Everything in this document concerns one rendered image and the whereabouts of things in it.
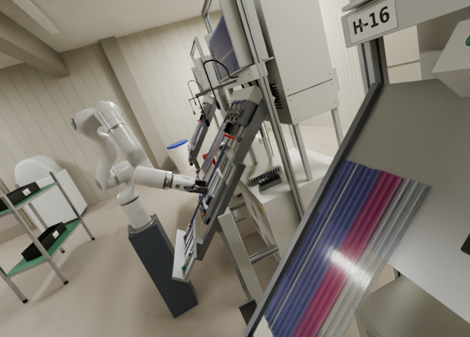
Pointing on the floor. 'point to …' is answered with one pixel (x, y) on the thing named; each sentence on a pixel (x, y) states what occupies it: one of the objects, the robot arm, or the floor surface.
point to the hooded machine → (57, 215)
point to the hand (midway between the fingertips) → (204, 187)
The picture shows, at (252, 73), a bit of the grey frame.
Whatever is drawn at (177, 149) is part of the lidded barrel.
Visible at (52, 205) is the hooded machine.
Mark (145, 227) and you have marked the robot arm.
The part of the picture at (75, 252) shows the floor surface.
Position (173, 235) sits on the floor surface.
